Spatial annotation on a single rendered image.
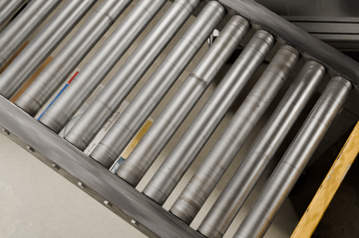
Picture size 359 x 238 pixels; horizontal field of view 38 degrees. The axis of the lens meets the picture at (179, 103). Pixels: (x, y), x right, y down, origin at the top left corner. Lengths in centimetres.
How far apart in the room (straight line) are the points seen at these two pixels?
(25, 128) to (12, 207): 83
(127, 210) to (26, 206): 90
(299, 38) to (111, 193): 53
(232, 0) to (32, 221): 105
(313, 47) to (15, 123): 65
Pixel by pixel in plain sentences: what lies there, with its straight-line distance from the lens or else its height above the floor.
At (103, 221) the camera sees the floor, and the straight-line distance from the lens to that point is 185.
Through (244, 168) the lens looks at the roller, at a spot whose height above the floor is 80.
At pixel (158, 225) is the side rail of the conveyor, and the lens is 103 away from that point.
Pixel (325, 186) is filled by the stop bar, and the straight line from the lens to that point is 107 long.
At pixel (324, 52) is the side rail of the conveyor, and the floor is 80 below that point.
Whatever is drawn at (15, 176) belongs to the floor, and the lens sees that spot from 193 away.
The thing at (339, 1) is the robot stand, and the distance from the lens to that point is 202.
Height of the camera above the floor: 181
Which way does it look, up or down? 68 degrees down
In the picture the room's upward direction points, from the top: 7 degrees clockwise
